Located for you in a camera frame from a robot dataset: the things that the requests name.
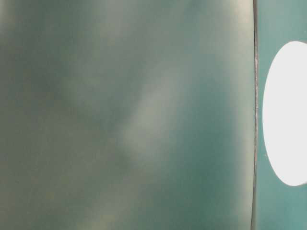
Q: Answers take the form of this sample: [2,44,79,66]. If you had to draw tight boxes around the white round bowl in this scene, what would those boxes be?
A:
[262,41,307,186]

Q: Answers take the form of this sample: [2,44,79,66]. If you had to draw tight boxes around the green table mat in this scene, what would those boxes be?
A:
[251,0,307,230]

